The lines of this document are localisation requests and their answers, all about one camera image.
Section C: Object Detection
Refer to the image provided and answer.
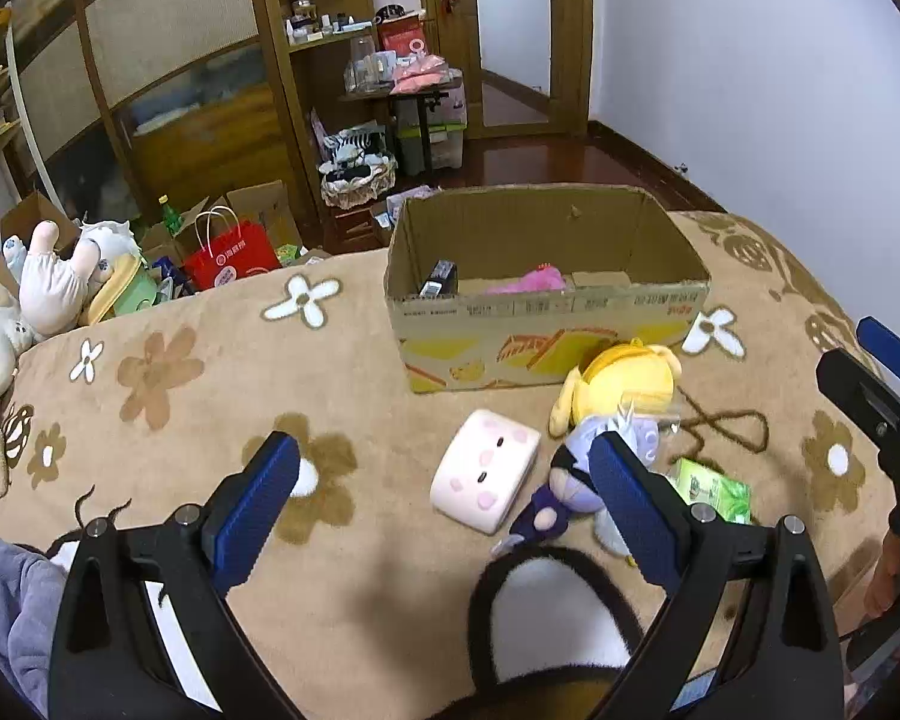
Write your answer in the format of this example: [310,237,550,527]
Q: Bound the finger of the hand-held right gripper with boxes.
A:
[856,317,900,395]
[816,349,900,440]

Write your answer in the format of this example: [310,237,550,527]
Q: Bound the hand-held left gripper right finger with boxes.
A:
[586,431,848,720]

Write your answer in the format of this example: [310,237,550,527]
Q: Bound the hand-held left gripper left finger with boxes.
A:
[49,431,305,720]

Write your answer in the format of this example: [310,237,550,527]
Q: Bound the pale-haired dark plush doll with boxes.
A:
[506,401,665,563]

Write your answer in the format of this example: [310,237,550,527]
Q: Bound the green packet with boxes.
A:
[667,457,753,526]

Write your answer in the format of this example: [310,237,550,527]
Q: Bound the pink square plush pillow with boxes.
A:
[430,409,542,537]

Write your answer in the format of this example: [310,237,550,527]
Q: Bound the cardboard box with yellow print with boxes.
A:
[385,185,713,395]

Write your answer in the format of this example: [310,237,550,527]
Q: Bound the person's right hand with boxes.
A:
[865,532,900,616]

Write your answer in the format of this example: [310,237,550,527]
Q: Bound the beige floral blanket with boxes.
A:
[0,210,900,720]

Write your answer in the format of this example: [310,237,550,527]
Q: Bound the red paper bag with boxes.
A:
[184,206,283,292]

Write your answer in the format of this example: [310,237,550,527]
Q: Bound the green and yellow plush toy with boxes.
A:
[82,255,160,327]

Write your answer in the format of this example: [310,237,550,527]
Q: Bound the bright pink plush toy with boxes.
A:
[486,262,569,296]

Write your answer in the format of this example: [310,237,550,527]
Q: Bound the person's purple-clad leg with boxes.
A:
[0,531,70,717]

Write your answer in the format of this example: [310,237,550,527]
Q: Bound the small black box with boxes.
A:
[418,260,461,298]

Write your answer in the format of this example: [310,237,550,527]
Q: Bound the open brown cardboard box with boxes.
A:
[225,180,302,265]
[0,191,81,256]

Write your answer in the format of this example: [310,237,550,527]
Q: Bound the white plush doll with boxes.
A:
[19,219,149,338]

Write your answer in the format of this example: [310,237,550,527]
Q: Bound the frilled basket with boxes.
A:
[319,154,398,211]

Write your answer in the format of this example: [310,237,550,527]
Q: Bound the striped plush toy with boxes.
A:
[326,130,389,166]

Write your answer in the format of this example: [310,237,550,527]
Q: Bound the clear plastic storage box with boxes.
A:
[394,75,470,173]

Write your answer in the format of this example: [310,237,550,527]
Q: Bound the dark side table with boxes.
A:
[337,86,455,177]

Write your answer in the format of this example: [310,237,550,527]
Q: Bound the clear plastic containers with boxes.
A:
[345,36,398,92]

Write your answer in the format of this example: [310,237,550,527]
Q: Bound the pink cloth bundle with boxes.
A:
[390,52,452,96]

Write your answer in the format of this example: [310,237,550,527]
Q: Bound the wooden wardrobe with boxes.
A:
[7,0,323,241]

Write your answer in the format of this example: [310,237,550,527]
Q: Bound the wooden corner shelf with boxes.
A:
[259,0,392,241]

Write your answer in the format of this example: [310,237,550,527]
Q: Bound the red box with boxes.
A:
[379,19,428,59]

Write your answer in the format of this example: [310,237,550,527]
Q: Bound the wooden door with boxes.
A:
[415,0,595,140]

